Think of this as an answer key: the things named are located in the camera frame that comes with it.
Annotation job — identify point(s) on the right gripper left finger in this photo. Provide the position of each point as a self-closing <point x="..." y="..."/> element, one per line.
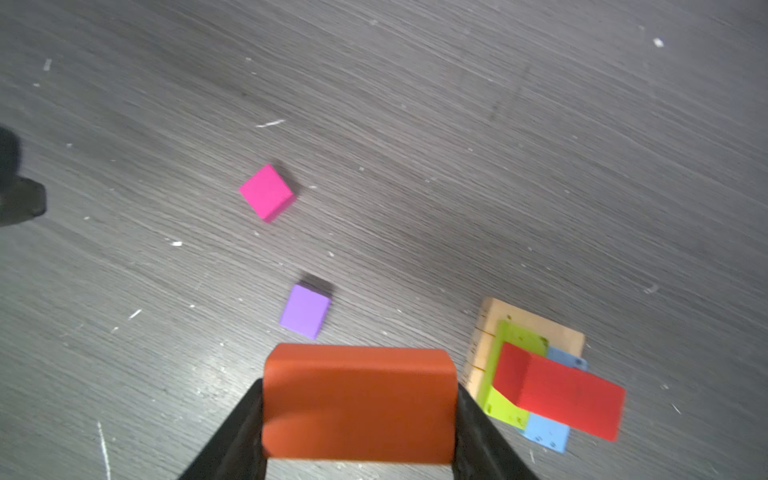
<point x="235" y="451"/>

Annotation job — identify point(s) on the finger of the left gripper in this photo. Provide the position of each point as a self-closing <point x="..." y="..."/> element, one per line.
<point x="22" y="199"/>

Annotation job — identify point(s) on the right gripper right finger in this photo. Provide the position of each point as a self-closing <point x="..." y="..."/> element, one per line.
<point x="481" y="452"/>

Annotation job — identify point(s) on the lime green block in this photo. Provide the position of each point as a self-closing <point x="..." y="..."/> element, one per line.
<point x="510" y="352"/>

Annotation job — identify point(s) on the red rectangular block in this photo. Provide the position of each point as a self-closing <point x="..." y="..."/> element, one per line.
<point x="573" y="397"/>

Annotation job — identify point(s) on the orange rectangular block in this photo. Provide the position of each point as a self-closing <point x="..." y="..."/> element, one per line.
<point x="356" y="403"/>

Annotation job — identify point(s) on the natural wood long block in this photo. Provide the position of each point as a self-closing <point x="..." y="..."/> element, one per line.
<point x="491" y="311"/>

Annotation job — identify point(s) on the purple cube block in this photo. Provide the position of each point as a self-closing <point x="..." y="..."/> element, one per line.
<point x="305" y="311"/>

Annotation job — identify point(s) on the magenta cube block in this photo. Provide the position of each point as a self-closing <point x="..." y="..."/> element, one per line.
<point x="267" y="193"/>

